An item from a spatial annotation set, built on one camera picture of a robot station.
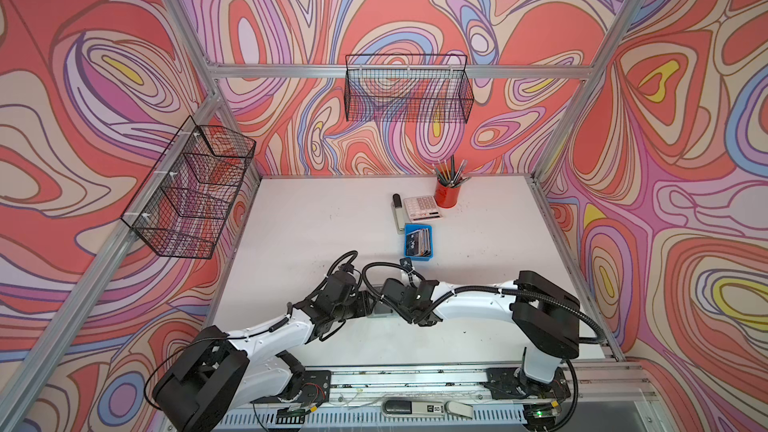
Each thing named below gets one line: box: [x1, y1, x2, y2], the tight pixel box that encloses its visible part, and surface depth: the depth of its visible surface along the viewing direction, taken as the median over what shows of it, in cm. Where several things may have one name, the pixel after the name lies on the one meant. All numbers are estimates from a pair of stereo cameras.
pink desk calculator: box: [403, 196, 443, 223], surface depth 110 cm
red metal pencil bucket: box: [435, 181, 461, 209], surface depth 110 cm
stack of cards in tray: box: [406, 228, 431, 257], surface depth 98 cm
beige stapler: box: [392, 193, 405, 232], surface depth 107 cm
